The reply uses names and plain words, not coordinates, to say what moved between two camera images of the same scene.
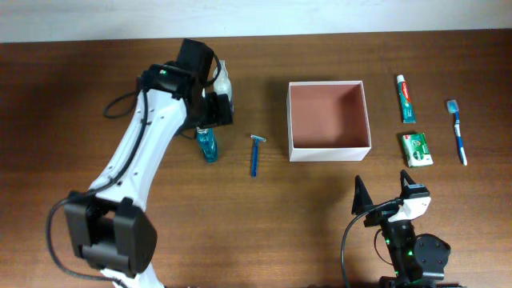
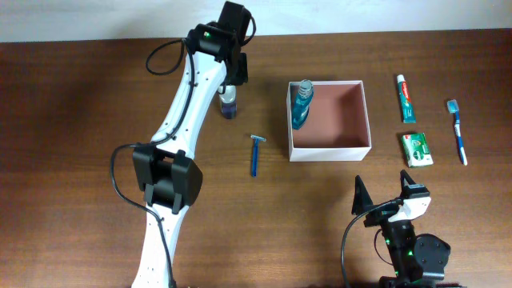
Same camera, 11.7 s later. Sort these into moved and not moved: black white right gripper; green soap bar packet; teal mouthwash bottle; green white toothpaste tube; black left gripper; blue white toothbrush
Moved: black left gripper; teal mouthwash bottle
Not moved: black white right gripper; green soap bar packet; blue white toothbrush; green white toothpaste tube
